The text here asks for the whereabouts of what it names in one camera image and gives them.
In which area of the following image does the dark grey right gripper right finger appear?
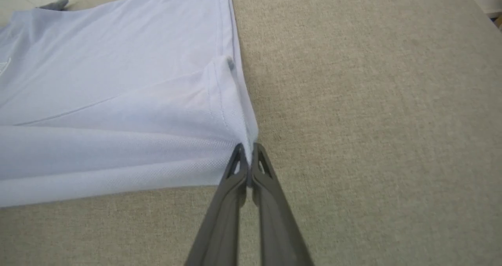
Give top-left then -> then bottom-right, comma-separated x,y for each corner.
251,142 -> 315,266

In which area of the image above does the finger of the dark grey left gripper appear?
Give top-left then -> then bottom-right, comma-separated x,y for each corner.
36,0 -> 69,11

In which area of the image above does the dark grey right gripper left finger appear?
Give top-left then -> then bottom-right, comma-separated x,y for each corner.
184,143 -> 249,266

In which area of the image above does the light blue garment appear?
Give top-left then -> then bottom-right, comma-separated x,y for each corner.
0,0 -> 260,209

